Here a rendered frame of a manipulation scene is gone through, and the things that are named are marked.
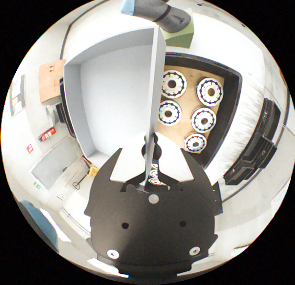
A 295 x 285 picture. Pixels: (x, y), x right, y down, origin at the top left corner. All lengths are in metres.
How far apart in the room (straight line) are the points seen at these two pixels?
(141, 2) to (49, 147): 3.30
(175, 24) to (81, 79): 0.36
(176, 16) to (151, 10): 0.09
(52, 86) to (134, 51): 2.83
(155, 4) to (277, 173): 3.19
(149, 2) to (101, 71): 0.28
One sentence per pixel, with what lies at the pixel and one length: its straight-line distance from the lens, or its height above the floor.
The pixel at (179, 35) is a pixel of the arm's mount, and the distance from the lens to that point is 0.43.
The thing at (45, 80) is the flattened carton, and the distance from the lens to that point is 2.96.
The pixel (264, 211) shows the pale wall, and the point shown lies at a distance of 3.26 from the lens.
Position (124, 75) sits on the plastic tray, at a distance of 0.16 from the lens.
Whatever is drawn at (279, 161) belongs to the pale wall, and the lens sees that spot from 3.09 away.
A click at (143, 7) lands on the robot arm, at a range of 0.37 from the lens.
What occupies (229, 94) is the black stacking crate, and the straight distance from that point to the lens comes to 0.35.
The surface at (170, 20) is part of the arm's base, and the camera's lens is 0.41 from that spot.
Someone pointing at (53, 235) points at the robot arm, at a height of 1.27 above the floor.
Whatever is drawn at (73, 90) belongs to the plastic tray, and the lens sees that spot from 0.24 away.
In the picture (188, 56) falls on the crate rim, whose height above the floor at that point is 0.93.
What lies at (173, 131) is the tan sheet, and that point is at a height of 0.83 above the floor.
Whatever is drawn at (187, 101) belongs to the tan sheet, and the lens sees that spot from 0.36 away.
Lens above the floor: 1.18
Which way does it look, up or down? 54 degrees down
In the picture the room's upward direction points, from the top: 151 degrees counter-clockwise
